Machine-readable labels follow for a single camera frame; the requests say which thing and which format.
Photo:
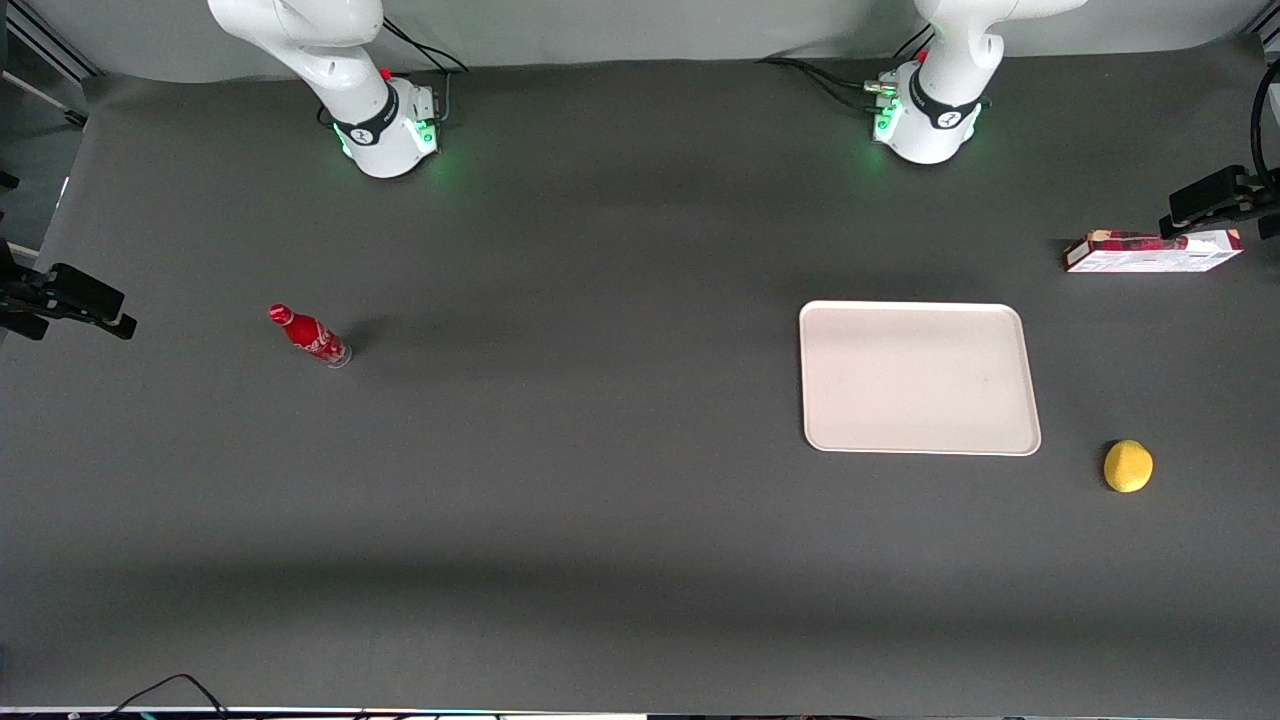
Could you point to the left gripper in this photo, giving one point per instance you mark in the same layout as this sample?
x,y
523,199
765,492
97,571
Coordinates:
x,y
1243,196

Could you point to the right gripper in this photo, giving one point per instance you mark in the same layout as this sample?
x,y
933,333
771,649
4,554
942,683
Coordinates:
x,y
30,296

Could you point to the red cookie box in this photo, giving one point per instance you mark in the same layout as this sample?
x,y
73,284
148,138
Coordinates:
x,y
1150,255

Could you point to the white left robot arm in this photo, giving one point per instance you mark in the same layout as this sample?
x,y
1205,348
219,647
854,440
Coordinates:
x,y
930,135

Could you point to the white rectangular tray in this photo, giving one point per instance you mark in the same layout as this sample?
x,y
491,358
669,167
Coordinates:
x,y
918,378

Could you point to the red cola bottle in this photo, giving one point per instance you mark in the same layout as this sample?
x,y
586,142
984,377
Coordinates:
x,y
308,334

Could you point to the yellow lemon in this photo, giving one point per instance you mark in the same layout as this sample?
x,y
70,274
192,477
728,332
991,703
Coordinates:
x,y
1128,467

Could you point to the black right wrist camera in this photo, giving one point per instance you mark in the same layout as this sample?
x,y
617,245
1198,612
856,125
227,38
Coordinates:
x,y
85,290

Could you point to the aluminium frame bar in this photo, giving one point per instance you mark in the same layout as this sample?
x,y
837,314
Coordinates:
x,y
55,45

